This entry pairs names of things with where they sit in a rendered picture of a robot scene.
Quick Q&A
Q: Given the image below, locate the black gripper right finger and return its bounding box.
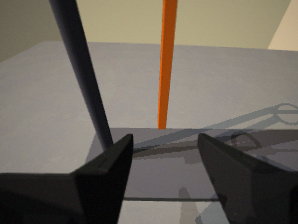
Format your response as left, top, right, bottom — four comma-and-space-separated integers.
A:
197, 133, 298, 224

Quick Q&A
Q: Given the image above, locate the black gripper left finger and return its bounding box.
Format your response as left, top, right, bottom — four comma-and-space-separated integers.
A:
0, 134, 134, 224

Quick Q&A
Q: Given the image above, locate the orange handle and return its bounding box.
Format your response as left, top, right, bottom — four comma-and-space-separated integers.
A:
158, 0, 178, 129

